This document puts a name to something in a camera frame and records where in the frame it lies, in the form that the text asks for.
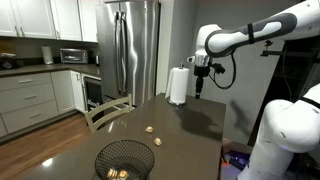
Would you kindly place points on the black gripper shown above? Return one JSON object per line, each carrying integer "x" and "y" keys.
{"x": 200, "y": 72}

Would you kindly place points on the tan food piece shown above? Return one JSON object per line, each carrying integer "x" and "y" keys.
{"x": 112, "y": 174}
{"x": 149, "y": 129}
{"x": 157, "y": 141}

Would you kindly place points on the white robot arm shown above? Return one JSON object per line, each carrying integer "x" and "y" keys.
{"x": 286, "y": 128}

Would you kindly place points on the tan food piece in basket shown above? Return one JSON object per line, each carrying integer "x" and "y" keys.
{"x": 112, "y": 174}

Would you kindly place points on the white paper towel roll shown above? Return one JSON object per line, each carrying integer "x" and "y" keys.
{"x": 177, "y": 85}

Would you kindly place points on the metal paper towel holder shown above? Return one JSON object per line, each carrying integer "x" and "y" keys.
{"x": 177, "y": 102}

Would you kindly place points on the stainless steel refrigerator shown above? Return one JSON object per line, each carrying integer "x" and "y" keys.
{"x": 127, "y": 35}

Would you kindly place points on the beige wooden chair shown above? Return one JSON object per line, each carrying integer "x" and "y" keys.
{"x": 95, "y": 125}

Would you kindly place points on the black wine cooler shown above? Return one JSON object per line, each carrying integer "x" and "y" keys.
{"x": 92, "y": 92}

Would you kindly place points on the silver toaster oven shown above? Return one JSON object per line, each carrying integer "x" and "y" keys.
{"x": 74, "y": 56}

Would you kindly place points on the white upper cabinets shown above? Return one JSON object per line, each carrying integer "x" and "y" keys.
{"x": 72, "y": 20}

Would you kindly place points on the white cabinets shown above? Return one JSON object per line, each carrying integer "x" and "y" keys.
{"x": 72, "y": 20}
{"x": 28, "y": 100}

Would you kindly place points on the white lower cabinets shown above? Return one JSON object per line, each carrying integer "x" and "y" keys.
{"x": 28, "y": 100}

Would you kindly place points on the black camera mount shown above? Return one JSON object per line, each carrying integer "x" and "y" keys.
{"x": 266, "y": 52}

